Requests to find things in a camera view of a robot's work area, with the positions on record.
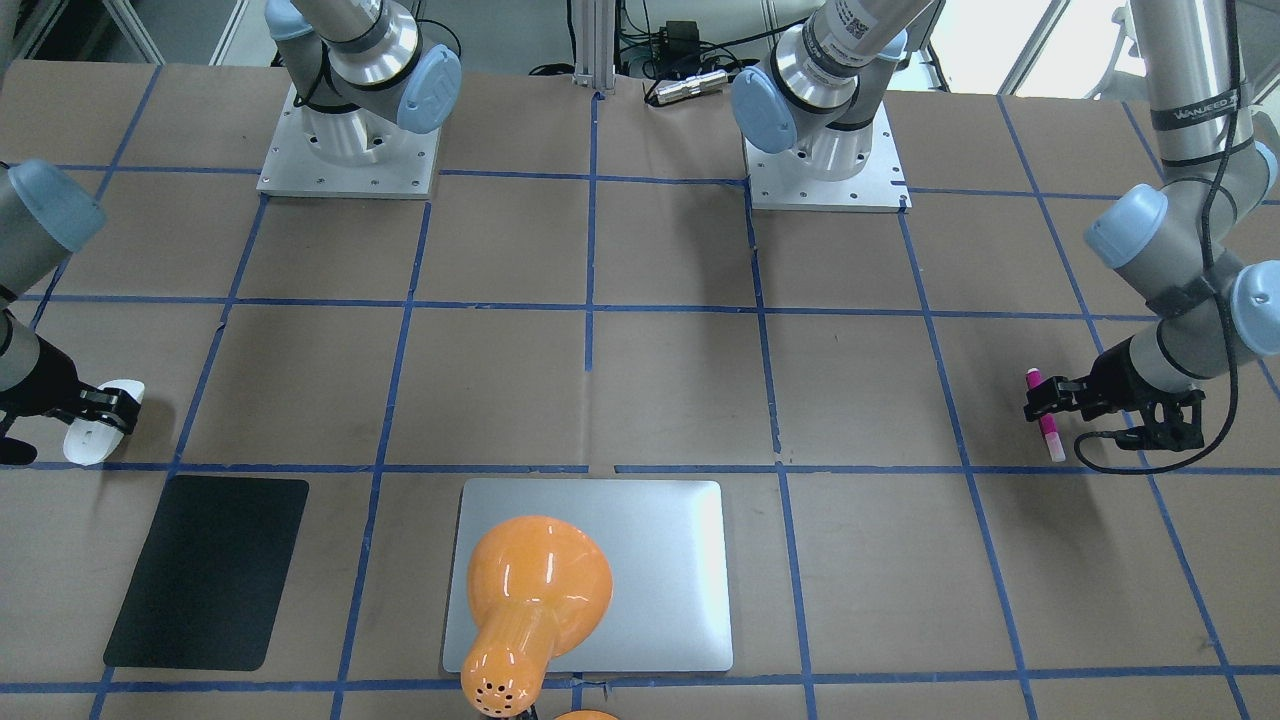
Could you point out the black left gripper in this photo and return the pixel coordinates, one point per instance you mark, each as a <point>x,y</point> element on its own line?
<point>1113,377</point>

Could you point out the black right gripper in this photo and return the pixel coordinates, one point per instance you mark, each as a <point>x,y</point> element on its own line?
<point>42,388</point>

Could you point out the pink marker pen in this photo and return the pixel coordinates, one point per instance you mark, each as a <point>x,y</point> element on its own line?
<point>1047,425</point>

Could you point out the white computer mouse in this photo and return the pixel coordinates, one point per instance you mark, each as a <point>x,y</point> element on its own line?
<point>91,441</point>

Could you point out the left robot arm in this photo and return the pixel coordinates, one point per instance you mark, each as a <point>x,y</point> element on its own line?
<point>1166,242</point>

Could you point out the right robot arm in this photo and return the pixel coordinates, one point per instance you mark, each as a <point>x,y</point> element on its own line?
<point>370,95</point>

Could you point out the black mousepad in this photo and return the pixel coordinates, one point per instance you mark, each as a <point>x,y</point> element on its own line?
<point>207,585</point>

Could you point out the grey laptop notebook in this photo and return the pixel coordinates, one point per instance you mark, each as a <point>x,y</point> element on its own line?
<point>664,539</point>

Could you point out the orange desk lamp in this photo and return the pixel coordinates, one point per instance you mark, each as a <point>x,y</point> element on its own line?
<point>537,587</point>

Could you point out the silver metal cylinder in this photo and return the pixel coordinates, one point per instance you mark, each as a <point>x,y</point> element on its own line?
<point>667,92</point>

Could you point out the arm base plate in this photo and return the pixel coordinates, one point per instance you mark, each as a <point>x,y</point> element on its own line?
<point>857,170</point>
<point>353,155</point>

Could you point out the aluminium frame post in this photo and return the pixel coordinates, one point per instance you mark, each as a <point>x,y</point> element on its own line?
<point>594,41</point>

